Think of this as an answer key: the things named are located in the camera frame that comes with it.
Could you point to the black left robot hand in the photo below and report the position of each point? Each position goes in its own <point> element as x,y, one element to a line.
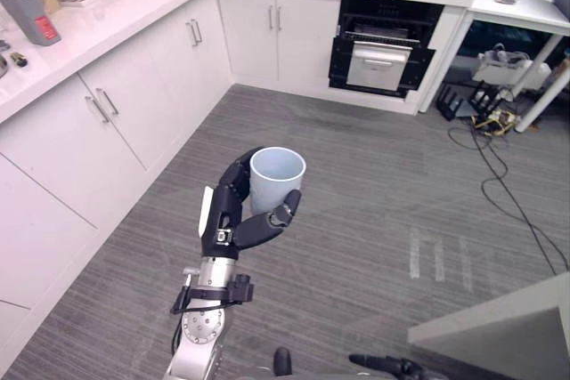
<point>222,215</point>

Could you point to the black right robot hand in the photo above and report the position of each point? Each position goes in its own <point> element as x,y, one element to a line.
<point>387,364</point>

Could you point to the white cup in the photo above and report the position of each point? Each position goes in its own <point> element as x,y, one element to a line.
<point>276,184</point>

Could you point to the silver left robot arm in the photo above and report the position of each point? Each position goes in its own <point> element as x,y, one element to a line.
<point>205,331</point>

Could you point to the white cabinet door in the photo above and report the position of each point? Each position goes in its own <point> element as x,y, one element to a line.
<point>133,86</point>
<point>58,148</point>
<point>169,86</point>
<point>216,50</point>
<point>247,37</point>
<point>35,237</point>
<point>309,42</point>

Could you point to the dishwasher door with silver panel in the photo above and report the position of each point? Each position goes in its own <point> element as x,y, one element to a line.
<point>378,66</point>

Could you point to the dishwasher rack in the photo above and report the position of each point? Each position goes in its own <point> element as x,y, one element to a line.
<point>378,35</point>

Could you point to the black built-in dishwasher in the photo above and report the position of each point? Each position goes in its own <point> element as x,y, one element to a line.
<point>392,10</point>

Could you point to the grey table corner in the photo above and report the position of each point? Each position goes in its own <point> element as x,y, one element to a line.
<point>503,335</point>

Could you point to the black router with antennas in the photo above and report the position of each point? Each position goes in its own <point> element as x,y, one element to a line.
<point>452,104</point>

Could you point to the small black object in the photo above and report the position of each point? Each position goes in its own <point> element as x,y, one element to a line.
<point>18,59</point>

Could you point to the grey box with red label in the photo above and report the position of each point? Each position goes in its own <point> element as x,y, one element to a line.
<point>33,19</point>

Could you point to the white bag with clutter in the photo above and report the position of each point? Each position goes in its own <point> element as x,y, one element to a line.
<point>512,64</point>

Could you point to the white table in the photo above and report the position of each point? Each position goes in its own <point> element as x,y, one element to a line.
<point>521,13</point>

